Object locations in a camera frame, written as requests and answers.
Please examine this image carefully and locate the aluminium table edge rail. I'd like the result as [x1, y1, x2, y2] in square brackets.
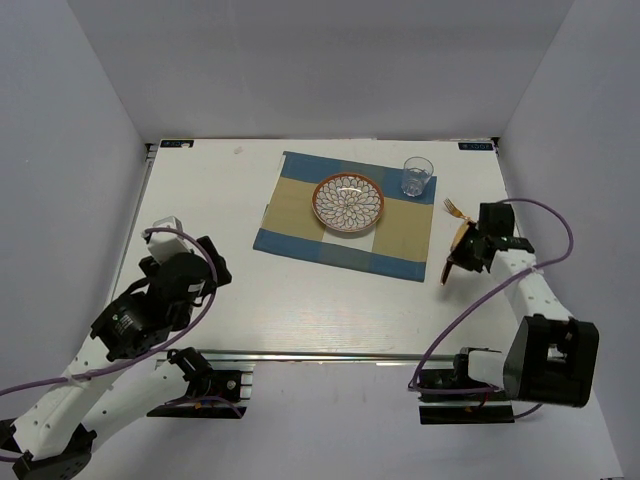
[154, 347, 461, 365]

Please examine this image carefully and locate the left blue corner sticker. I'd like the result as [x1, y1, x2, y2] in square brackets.
[159, 139, 194, 149]

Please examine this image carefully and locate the floral patterned ceramic plate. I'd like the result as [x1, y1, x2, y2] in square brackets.
[311, 172, 385, 233]

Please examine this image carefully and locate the blue beige checked placemat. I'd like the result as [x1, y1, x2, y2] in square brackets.
[253, 151, 437, 282]

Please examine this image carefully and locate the gold knife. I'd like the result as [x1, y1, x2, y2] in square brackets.
[440, 219, 476, 285]

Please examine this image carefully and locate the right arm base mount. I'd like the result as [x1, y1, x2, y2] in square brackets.
[409, 368, 515, 426]

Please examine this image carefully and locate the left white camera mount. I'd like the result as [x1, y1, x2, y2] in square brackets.
[142, 216, 190, 264]

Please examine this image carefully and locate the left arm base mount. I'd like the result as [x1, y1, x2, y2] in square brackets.
[147, 352, 252, 420]

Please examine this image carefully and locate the clear drinking glass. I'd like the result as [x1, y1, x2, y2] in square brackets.
[401, 156, 434, 197]

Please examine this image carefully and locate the gold fork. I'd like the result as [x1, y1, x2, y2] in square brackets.
[444, 198, 472, 221]

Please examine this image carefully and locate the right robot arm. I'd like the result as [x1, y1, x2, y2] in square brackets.
[441, 201, 599, 408]

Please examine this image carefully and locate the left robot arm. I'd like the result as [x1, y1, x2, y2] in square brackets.
[1, 227, 232, 479]

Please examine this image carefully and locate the blue corner sticker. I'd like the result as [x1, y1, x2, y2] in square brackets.
[458, 142, 494, 151]
[159, 139, 194, 149]

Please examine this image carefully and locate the right blue corner sticker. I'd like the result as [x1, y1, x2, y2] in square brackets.
[458, 142, 494, 151]

